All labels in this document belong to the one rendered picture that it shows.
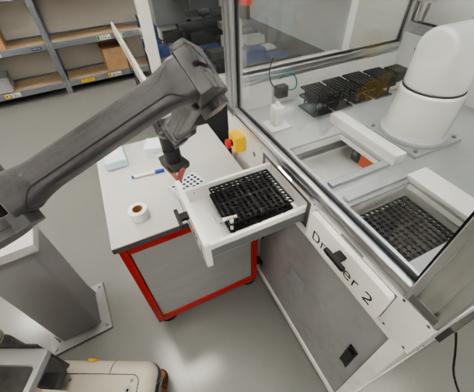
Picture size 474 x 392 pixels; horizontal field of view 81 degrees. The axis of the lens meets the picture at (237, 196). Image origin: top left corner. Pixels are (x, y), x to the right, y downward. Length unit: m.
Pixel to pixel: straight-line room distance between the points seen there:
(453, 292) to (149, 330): 1.41
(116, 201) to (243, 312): 0.91
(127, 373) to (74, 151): 1.07
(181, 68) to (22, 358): 0.52
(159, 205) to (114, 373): 0.69
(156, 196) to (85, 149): 0.74
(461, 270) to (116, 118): 0.58
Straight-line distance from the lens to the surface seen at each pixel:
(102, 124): 0.42
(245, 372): 1.57
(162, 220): 1.05
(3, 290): 1.43
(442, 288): 0.64
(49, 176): 0.45
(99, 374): 1.40
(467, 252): 0.57
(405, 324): 0.77
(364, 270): 0.75
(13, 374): 0.62
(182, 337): 1.64
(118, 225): 1.10
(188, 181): 1.13
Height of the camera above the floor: 1.53
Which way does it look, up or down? 45 degrees down
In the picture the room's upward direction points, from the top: 3 degrees counter-clockwise
